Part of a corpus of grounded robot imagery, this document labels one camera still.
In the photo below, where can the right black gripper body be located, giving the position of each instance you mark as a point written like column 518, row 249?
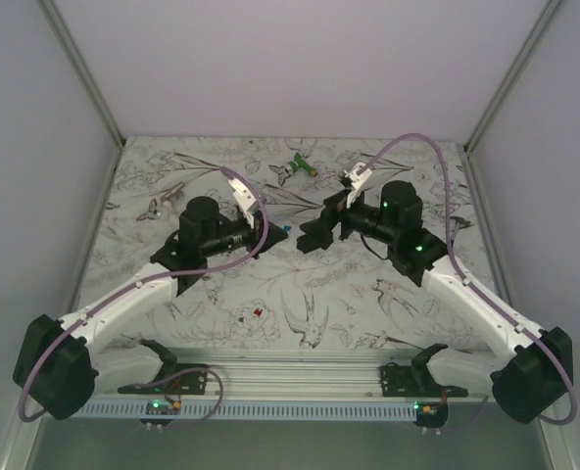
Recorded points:
column 354, row 218

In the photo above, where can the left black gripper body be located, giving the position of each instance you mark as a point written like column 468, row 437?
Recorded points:
column 253, row 236

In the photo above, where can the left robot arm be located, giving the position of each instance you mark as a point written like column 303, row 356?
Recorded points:
column 58, row 368

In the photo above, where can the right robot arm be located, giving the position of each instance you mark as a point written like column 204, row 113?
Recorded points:
column 529, row 368

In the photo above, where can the floral patterned mat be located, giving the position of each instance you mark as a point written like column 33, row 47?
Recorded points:
column 347, row 297

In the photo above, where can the green toy tool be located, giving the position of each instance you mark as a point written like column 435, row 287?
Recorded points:
column 290, row 168

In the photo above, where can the silver white small tool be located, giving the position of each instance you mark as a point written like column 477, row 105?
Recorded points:
column 164, row 206

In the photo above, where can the small hammer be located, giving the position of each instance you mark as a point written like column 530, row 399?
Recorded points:
column 457, row 224

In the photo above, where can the left controller board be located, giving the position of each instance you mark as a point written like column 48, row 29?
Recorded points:
column 159, row 413

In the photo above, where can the controller board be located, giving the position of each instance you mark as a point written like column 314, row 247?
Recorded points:
column 159, row 413
column 431, row 417

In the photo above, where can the right controller board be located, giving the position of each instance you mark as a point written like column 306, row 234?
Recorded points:
column 431, row 417

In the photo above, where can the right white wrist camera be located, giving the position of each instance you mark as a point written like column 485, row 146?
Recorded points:
column 354, row 181

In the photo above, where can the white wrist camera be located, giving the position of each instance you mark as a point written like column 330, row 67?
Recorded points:
column 354, row 181
column 243, row 196

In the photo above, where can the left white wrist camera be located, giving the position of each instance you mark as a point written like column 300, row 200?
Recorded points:
column 243, row 196

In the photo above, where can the right frame post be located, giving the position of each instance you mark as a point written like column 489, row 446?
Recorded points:
column 514, row 72

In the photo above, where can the frame post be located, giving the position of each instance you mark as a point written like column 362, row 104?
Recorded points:
column 514, row 72
column 58, row 24

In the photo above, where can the aluminium rail frame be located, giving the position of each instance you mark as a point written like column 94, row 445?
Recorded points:
column 297, row 374

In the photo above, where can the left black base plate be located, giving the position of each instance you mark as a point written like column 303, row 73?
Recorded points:
column 186, row 381

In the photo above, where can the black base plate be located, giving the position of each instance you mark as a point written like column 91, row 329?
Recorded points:
column 397, row 381
column 186, row 381

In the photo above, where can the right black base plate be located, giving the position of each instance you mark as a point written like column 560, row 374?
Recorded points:
column 397, row 381

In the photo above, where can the white slotted cable duct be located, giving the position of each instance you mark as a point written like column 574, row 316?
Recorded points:
column 194, row 409

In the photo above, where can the left frame post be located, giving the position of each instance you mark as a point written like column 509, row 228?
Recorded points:
column 58, row 24

